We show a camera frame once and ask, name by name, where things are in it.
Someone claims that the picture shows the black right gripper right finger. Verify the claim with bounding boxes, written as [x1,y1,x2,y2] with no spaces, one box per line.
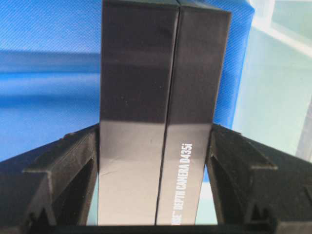
[206,125,312,227]

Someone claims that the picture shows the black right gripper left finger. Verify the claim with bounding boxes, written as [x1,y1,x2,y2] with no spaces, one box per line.
[0,124,99,227]

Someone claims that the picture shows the black RealSense box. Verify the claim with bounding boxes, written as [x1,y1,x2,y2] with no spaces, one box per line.
[98,0,231,226]

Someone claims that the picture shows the blue cloth liner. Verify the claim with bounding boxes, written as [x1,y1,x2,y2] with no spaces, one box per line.
[0,0,256,164]

